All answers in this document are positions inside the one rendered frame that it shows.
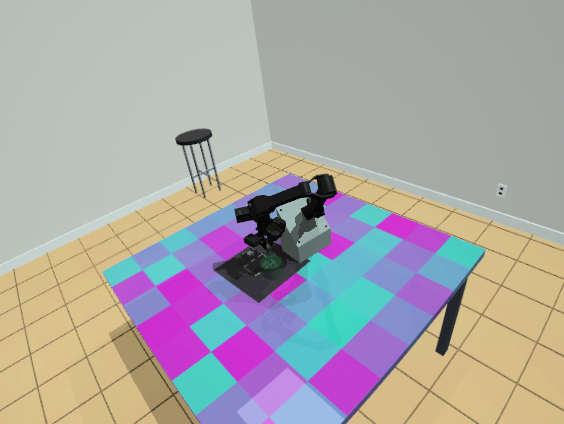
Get green glass bottle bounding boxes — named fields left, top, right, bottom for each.
left=260, top=244, right=284, bottom=281

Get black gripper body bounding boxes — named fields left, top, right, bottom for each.
left=244, top=217, right=286, bottom=248

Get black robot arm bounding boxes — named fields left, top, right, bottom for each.
left=234, top=173, right=337, bottom=241

